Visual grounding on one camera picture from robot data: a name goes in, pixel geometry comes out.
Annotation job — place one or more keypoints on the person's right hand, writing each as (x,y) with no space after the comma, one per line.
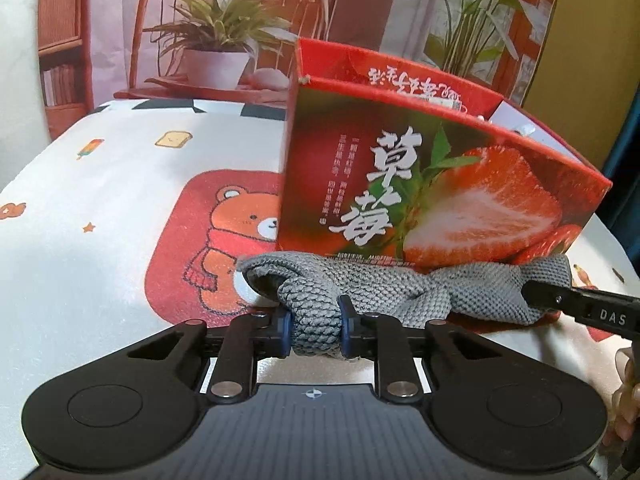
(627,400)

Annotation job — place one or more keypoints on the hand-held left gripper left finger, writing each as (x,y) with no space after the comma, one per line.
(287,335)

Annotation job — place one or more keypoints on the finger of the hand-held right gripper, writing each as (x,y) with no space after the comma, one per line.
(550,297)

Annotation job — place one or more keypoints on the printed room scene wall backdrop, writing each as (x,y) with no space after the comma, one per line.
(115,20)

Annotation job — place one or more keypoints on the cartoon print white tablecloth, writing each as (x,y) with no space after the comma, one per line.
(125,185)

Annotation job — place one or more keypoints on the red strawberry print cardboard box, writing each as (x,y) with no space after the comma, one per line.
(350,125)

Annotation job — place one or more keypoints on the wooden wall panel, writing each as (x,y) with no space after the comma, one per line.
(590,35)

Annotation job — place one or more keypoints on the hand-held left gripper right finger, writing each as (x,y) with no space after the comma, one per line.
(345,330)

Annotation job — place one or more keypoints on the grey knitted cloth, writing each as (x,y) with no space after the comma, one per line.
(390,295)

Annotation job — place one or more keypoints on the teal curtain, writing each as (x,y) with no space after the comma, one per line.
(631,185)

